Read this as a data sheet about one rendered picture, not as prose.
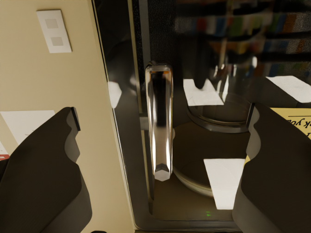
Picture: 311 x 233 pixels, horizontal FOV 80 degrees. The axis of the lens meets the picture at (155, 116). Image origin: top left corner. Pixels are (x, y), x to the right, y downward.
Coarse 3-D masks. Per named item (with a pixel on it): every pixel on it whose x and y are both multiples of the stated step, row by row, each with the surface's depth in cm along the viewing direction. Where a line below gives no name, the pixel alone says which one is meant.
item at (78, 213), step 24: (48, 120) 10; (72, 120) 11; (24, 144) 8; (48, 144) 8; (72, 144) 9; (24, 168) 7; (48, 168) 7; (72, 168) 7; (0, 192) 6; (24, 192) 6; (48, 192) 6; (72, 192) 6; (0, 216) 5; (24, 216) 5; (48, 216) 5; (72, 216) 6
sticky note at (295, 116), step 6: (270, 108) 17; (276, 108) 17; (282, 108) 17; (288, 108) 17; (294, 108) 17; (300, 108) 17; (282, 114) 17; (288, 114) 17; (294, 114) 17; (300, 114) 17; (306, 114) 17; (288, 120) 17; (294, 120) 17; (300, 120) 17; (306, 120) 17; (300, 126) 18; (306, 126) 18; (306, 132) 18; (246, 162) 20
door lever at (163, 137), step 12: (156, 72) 10; (168, 72) 10; (156, 84) 10; (168, 84) 10; (156, 96) 11; (168, 96) 11; (156, 108) 11; (168, 108) 11; (156, 120) 12; (168, 120) 12; (156, 132) 12; (168, 132) 12; (156, 144) 13; (168, 144) 13; (156, 156) 13; (168, 156) 13; (156, 168) 14; (168, 168) 14
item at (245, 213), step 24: (264, 120) 9; (264, 144) 7; (288, 144) 7; (264, 168) 6; (288, 168) 6; (240, 192) 6; (264, 192) 6; (288, 192) 6; (240, 216) 6; (264, 216) 5; (288, 216) 5
